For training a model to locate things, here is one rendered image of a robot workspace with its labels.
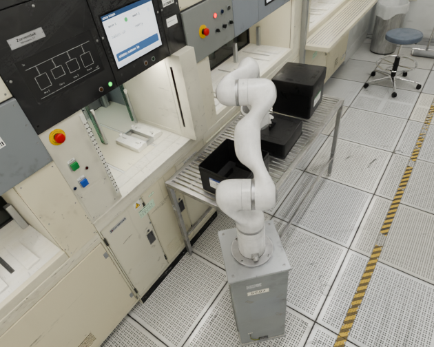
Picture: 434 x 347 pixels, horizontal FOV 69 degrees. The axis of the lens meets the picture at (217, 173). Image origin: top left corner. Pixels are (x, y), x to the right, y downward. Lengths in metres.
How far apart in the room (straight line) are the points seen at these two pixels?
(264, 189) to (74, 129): 0.81
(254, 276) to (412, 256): 1.41
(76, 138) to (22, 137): 0.22
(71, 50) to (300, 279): 1.86
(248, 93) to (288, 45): 1.88
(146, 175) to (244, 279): 0.79
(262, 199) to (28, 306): 1.13
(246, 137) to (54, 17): 0.78
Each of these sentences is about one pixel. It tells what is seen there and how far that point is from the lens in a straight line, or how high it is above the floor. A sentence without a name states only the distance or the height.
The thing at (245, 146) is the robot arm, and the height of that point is 1.29.
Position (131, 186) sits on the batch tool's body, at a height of 0.87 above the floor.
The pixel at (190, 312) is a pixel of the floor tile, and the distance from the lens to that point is 2.23.
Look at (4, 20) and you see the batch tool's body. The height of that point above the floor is 1.77.
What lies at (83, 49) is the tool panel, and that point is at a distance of 1.39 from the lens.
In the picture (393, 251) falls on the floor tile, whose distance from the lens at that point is 2.55.
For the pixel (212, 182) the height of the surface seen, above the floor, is 0.86.
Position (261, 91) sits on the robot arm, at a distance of 1.19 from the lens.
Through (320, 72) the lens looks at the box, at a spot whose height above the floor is 1.01.
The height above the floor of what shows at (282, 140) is 0.86.
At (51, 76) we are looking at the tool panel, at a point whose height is 1.57.
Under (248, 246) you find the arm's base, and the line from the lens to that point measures 1.37.
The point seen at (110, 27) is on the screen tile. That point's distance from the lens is 1.46.
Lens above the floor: 2.00
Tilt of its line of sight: 42 degrees down
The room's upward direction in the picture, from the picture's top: 9 degrees counter-clockwise
